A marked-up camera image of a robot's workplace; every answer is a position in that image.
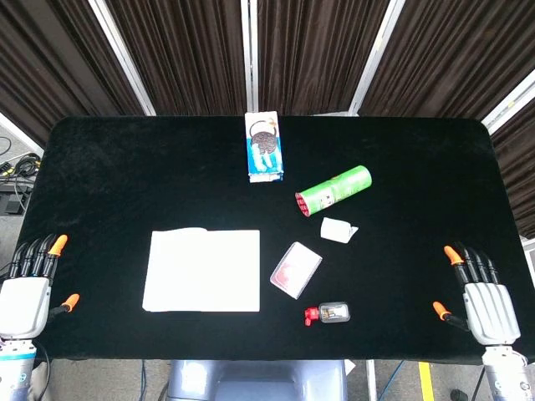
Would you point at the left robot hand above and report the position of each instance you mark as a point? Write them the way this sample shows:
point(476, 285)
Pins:
point(23, 301)

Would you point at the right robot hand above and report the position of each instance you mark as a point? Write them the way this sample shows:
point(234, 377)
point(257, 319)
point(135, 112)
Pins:
point(489, 309)

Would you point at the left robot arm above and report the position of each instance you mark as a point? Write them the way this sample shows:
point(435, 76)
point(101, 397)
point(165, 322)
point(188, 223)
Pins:
point(14, 369)

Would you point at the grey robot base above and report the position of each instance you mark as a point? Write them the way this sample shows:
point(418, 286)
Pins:
point(259, 380)

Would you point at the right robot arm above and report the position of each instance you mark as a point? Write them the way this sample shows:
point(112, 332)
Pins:
point(507, 372)

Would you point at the small bottle with red cap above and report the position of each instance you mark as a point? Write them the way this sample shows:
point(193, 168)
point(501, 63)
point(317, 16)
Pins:
point(328, 314)

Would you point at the small white paper box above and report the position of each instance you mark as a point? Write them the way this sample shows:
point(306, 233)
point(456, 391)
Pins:
point(337, 229)

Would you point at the green cylindrical can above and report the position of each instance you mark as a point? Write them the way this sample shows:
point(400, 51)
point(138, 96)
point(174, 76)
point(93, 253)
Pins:
point(334, 190)

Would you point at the clear plastic card case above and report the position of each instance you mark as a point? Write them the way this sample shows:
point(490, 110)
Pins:
point(296, 269)

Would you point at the black table cloth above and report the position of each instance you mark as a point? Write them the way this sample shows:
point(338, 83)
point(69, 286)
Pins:
point(267, 238)

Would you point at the blue cookie box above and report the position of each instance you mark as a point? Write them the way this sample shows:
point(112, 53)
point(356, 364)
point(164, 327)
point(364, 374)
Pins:
point(263, 147)

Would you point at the dark brown curtain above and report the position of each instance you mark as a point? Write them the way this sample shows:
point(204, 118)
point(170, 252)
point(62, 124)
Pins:
point(267, 54)

